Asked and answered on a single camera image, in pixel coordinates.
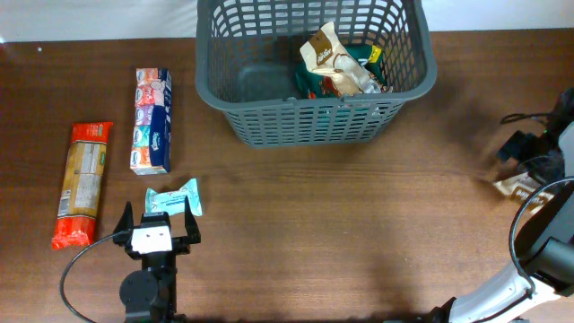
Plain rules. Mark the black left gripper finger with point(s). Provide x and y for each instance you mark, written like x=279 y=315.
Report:
x=191 y=226
x=124 y=227

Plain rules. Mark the grey plastic basket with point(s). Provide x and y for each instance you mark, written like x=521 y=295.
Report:
x=248 y=52

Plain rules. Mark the green snack bag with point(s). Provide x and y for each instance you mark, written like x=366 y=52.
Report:
x=314 y=86

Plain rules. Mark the beige brown snack pouch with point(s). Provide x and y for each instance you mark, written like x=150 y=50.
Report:
x=518 y=188
x=325 y=54

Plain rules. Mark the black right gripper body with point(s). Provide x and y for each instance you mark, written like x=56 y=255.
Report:
x=539 y=154

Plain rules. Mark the orange spaghetti pasta package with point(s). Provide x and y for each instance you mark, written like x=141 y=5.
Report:
x=79 y=200

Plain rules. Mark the mint green snack wrapper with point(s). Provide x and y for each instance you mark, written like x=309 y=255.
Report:
x=174 y=202

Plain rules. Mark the Kleenex tissue multipack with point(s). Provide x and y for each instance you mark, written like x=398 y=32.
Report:
x=150 y=153

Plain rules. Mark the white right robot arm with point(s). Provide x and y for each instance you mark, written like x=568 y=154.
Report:
x=541 y=233

